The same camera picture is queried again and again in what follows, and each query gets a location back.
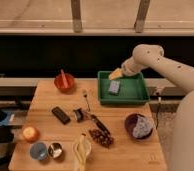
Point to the yellow gripper fingers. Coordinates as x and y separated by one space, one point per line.
117 73

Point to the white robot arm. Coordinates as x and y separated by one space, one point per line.
181 75

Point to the small metal cup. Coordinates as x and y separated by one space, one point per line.
55 150

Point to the blue plastic cup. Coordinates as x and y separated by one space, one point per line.
38 151

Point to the blue sponge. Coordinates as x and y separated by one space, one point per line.
114 87

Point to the green plastic tray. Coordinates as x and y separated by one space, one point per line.
132 90

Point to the silver fork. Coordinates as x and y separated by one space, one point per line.
86 98

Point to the purple bowl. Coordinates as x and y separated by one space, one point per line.
130 123

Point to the red spoon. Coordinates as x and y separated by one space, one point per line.
65 82

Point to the red bowl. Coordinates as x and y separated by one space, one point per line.
58 81

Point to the brown grape bunch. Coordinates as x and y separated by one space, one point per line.
101 138

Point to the black rectangular remote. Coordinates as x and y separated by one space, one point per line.
61 115

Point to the yellow banana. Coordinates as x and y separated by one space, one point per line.
80 162

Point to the red yellow apple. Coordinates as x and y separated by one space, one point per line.
30 134

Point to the black handled knife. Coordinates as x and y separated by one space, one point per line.
98 123

